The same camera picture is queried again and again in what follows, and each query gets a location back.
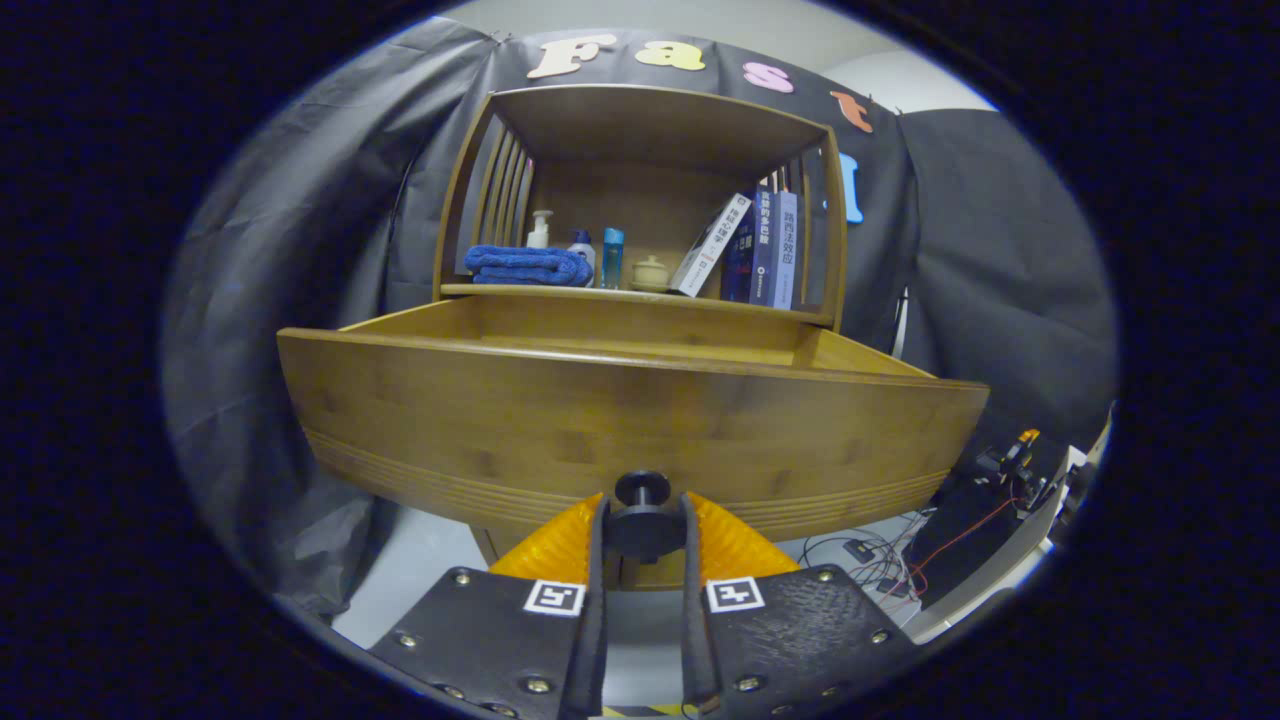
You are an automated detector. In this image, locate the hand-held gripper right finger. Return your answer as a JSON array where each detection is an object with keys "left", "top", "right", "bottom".
[{"left": 680, "top": 490, "right": 918, "bottom": 719}]

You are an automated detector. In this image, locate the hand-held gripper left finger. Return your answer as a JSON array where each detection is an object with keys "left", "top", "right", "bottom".
[{"left": 368, "top": 490, "right": 611, "bottom": 720}]

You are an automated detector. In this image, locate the black drawer knob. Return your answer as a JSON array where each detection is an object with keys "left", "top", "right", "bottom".
[{"left": 603, "top": 470, "right": 691, "bottom": 564}]

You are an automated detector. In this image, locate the wooden countertop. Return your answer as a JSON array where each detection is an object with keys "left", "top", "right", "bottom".
[{"left": 440, "top": 283, "right": 836, "bottom": 326}]

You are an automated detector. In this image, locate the wooden cabinet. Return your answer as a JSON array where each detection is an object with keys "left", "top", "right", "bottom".
[{"left": 432, "top": 84, "right": 849, "bottom": 591}]

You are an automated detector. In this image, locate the white side table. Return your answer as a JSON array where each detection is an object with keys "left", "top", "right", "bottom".
[{"left": 900, "top": 420, "right": 1116, "bottom": 646}]

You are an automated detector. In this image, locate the orange black gadget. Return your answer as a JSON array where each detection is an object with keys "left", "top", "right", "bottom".
[{"left": 975, "top": 428, "right": 1046, "bottom": 501}]

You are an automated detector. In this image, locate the blue folded towel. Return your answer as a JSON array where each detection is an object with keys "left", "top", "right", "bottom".
[{"left": 464, "top": 245, "right": 594, "bottom": 288}]

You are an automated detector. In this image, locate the grey blue book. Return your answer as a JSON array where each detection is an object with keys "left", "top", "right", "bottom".
[{"left": 772, "top": 190, "right": 799, "bottom": 311}]

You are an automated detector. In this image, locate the dark blue book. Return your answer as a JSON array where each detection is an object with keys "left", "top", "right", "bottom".
[{"left": 720, "top": 185, "right": 776, "bottom": 306}]

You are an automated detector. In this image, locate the white book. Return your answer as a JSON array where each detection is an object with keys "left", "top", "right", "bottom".
[{"left": 668, "top": 193, "right": 753, "bottom": 298}]

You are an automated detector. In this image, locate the black backdrop cloth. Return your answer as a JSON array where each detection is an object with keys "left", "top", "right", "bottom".
[{"left": 160, "top": 18, "right": 1119, "bottom": 616}]

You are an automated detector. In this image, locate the tangle of thin cables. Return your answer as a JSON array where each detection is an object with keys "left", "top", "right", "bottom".
[{"left": 800, "top": 500, "right": 1021, "bottom": 601}]

